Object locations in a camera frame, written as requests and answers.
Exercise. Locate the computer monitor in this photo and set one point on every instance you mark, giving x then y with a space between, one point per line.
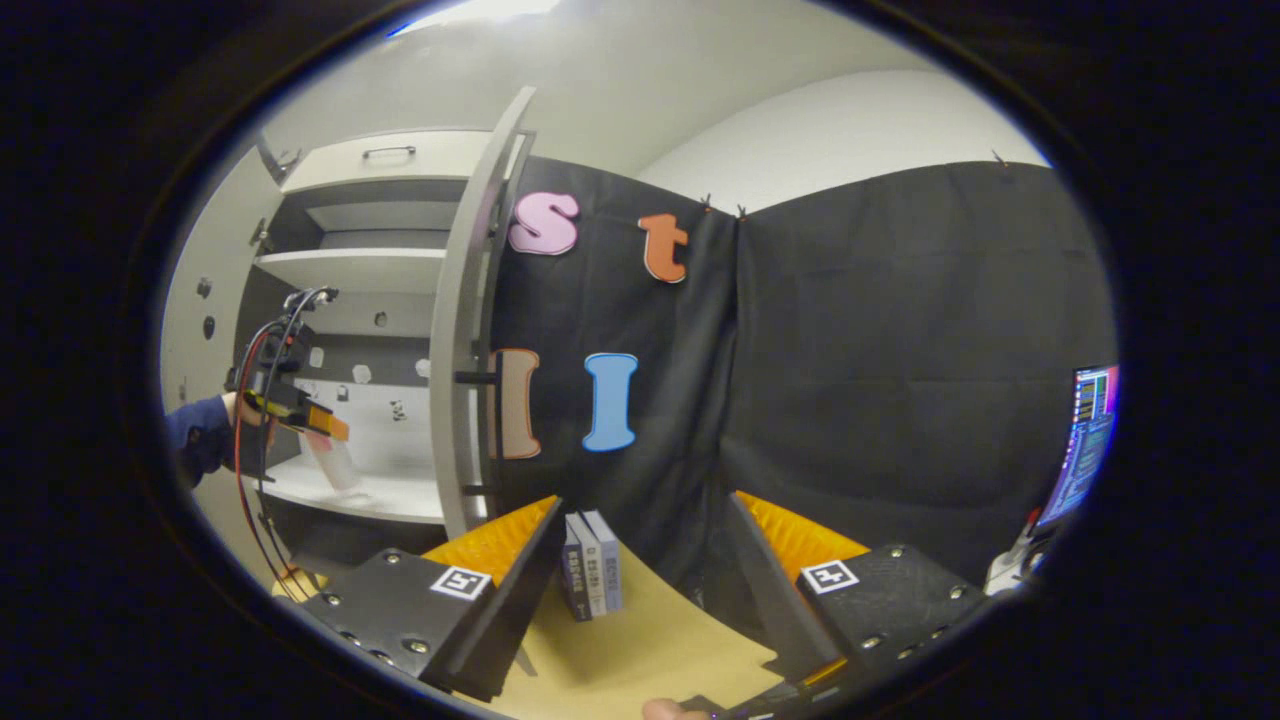
1085 440

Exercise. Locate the white cabinet shelf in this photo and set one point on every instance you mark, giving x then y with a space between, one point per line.
360 268
400 495

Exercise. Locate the white book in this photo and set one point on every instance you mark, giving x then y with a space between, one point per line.
592 570

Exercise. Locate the white device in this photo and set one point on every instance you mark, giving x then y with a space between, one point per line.
1010 572

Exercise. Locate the white cabinet door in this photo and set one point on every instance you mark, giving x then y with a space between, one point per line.
205 250
455 300

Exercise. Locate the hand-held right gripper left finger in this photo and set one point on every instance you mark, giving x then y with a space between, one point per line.
520 600

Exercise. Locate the light blue book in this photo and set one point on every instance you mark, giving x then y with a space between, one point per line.
611 560

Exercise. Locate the black backdrop cloth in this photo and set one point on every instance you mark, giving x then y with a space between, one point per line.
680 400
900 350

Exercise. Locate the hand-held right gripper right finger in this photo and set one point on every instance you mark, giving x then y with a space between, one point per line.
770 600

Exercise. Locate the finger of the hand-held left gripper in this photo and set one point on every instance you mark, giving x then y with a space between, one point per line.
285 408

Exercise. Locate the grey and white cabinet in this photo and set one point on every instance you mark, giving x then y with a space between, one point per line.
260 310

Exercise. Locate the clear plastic bottle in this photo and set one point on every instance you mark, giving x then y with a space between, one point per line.
335 465

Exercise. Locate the white cabinet drawer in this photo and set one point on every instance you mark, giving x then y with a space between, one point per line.
330 165

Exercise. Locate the metal door hinge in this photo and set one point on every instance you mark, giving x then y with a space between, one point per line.
262 236

